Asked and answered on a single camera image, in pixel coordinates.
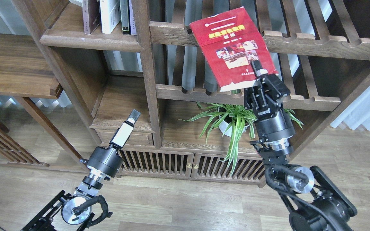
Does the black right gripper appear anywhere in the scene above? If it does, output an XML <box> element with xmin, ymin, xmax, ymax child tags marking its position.
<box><xmin>244</xmin><ymin>60</ymin><xmax>295</xmax><ymax>151</ymax></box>

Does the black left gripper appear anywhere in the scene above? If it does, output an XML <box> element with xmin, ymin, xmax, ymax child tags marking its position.
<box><xmin>81</xmin><ymin>109</ymin><xmax>141</xmax><ymax>180</ymax></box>

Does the red book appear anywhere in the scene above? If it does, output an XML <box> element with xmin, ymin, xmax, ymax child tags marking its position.
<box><xmin>190</xmin><ymin>7</ymin><xmax>278</xmax><ymax>92</ymax></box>

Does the dark brown book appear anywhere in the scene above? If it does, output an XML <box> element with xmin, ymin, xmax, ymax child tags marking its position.
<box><xmin>82</xmin><ymin>0</ymin><xmax>101</xmax><ymax>35</ymax></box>

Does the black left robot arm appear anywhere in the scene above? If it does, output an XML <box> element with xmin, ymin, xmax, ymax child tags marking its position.
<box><xmin>22</xmin><ymin>110</ymin><xmax>140</xmax><ymax>231</ymax></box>

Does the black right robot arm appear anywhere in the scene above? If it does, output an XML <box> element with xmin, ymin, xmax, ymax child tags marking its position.
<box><xmin>244</xmin><ymin>60</ymin><xmax>357</xmax><ymax>231</ymax></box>

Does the green spider plant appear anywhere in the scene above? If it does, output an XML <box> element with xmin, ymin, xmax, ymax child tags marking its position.
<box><xmin>181</xmin><ymin>90</ymin><xmax>304</xmax><ymax>176</ymax></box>

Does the dark wooden bookshelf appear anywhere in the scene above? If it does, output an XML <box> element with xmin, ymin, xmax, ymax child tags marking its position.
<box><xmin>13</xmin><ymin>0</ymin><xmax>370</xmax><ymax>180</ymax></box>

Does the white plant pot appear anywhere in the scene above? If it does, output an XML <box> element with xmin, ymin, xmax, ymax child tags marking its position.
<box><xmin>219</xmin><ymin>111</ymin><xmax>253</xmax><ymax>137</ymax></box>

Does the white upright book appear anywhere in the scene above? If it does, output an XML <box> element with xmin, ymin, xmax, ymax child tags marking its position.
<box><xmin>100</xmin><ymin>0</ymin><xmax>121</xmax><ymax>34</ymax></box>

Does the dark green upright book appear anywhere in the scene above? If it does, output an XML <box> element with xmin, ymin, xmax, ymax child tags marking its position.
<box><xmin>119</xmin><ymin>0</ymin><xmax>130</xmax><ymax>35</ymax></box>

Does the wooden side table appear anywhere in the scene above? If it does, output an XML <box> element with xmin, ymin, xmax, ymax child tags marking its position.
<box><xmin>0</xmin><ymin>34</ymin><xmax>89</xmax><ymax>173</ymax></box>

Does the wooden slatted bench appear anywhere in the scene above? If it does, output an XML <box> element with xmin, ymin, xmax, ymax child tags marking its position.
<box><xmin>0</xmin><ymin>121</ymin><xmax>50</xmax><ymax>168</ymax></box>

